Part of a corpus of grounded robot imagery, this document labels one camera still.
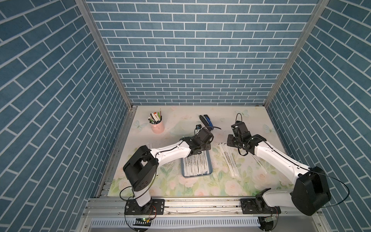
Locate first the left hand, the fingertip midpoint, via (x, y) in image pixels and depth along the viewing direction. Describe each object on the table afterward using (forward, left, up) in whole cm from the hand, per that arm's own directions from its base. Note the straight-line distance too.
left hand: (211, 145), depth 87 cm
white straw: (-10, +13, -9) cm, 18 cm away
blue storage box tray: (-9, +7, -8) cm, 14 cm away
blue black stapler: (+26, +1, -7) cm, 27 cm away
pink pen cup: (+15, +35, -3) cm, 38 cm away
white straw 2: (-10, +15, -9) cm, 20 cm away
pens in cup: (+21, +37, +1) cm, 42 cm away
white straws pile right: (-5, -13, -9) cm, 17 cm away
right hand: (+2, -12, +2) cm, 12 cm away
